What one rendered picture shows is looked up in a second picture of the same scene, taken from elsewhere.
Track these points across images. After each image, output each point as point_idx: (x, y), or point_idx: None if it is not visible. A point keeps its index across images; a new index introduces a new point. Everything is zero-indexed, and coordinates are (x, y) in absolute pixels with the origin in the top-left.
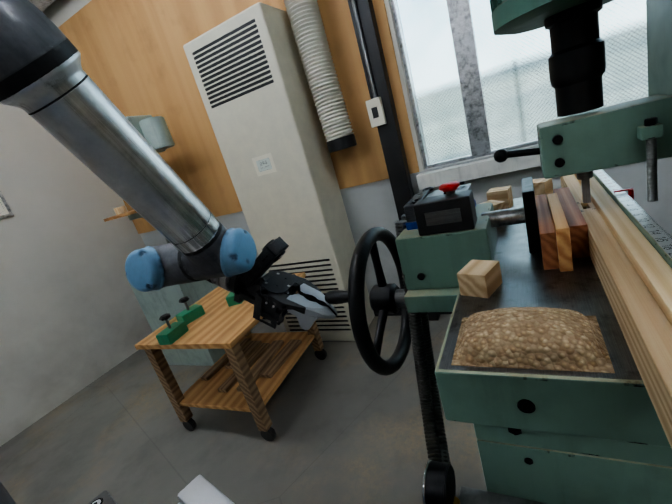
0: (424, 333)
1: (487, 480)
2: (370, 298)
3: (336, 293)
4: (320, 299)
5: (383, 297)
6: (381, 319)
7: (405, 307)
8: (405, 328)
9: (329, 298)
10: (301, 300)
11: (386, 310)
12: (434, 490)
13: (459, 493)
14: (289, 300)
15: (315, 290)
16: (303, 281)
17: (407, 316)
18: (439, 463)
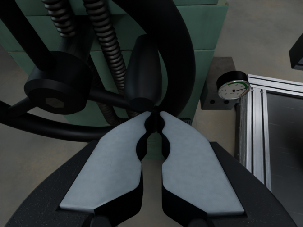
0: (101, 82)
1: (207, 73)
2: (72, 90)
3: (152, 61)
4: (140, 128)
5: (80, 68)
6: (109, 92)
7: (23, 117)
8: (58, 125)
9: (160, 84)
10: (191, 160)
11: (90, 84)
12: (246, 77)
13: (213, 92)
14: (237, 193)
15: (100, 150)
16: (43, 212)
17: (39, 119)
18: (228, 76)
